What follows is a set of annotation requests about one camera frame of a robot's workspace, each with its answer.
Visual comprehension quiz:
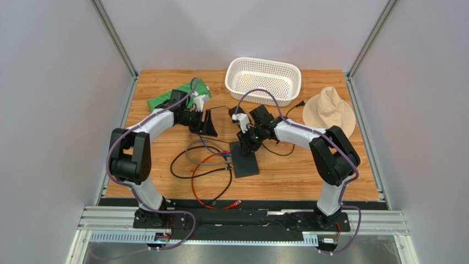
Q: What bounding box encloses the black ethernet cable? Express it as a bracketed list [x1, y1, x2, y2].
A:
[170, 145, 234, 206]

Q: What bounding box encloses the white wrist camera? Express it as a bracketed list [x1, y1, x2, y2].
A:
[193, 95, 210, 112]
[232, 113, 252, 133]

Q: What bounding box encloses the aluminium frame rail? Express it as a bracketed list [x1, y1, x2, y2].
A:
[66, 206, 418, 263]

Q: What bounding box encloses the gray ethernet cable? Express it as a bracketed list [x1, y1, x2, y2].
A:
[185, 140, 233, 166]

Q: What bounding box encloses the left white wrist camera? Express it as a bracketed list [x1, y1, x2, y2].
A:
[193, 95, 210, 112]

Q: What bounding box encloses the black network switch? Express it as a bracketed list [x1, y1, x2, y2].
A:
[230, 141, 260, 179]

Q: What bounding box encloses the black adapter power cord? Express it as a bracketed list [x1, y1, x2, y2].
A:
[199, 100, 307, 157]

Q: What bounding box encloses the green folded towel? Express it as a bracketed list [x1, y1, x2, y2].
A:
[147, 78, 211, 112]

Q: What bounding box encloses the white perforated plastic basket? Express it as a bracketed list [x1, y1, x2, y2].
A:
[225, 57, 302, 107]

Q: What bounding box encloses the red ethernet cable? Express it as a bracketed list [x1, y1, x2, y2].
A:
[190, 151, 243, 210]

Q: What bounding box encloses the blue ethernet cable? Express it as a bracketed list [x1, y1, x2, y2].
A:
[198, 134, 232, 157]

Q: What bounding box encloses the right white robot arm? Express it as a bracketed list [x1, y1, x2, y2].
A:
[230, 105, 361, 217]

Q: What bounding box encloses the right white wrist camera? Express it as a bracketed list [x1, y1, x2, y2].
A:
[232, 113, 252, 133]

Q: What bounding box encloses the beige bucket hat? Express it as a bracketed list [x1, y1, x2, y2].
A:
[302, 86, 356, 138]

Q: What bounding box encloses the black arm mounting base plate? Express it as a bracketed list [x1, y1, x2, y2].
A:
[133, 199, 351, 243]

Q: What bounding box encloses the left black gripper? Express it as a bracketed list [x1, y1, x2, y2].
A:
[178, 109, 218, 138]

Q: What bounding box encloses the black power adapter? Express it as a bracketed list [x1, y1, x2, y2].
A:
[228, 107, 245, 120]

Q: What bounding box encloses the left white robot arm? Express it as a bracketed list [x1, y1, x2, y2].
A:
[106, 90, 217, 218]

